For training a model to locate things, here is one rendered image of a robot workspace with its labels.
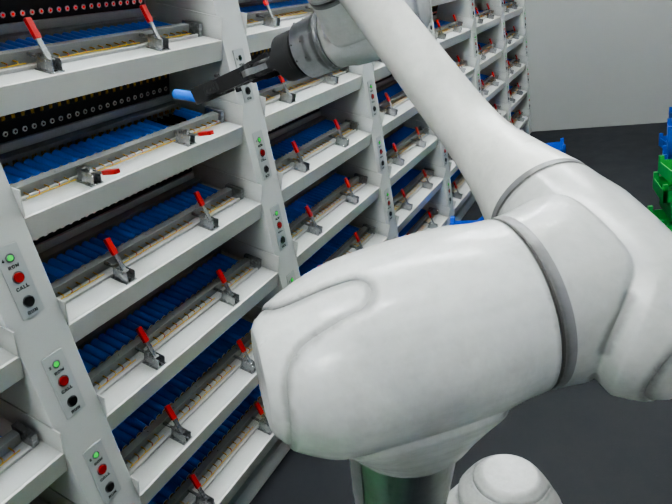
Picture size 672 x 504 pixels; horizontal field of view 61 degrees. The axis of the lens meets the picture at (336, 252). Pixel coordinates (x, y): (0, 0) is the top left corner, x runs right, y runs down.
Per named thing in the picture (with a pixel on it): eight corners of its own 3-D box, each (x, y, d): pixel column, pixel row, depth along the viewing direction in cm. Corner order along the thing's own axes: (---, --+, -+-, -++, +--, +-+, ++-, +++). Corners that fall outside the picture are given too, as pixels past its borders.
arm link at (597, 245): (620, 132, 46) (466, 171, 44) (822, 282, 33) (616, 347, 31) (586, 251, 55) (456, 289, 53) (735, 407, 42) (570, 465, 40)
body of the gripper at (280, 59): (308, 24, 93) (265, 43, 98) (280, 30, 86) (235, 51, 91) (324, 70, 95) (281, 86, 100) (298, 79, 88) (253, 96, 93)
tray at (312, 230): (378, 197, 212) (384, 163, 205) (295, 270, 164) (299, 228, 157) (329, 182, 219) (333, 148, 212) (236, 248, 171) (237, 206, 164)
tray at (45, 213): (242, 143, 142) (243, 105, 137) (28, 243, 94) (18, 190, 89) (178, 123, 149) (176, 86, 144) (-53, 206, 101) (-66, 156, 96)
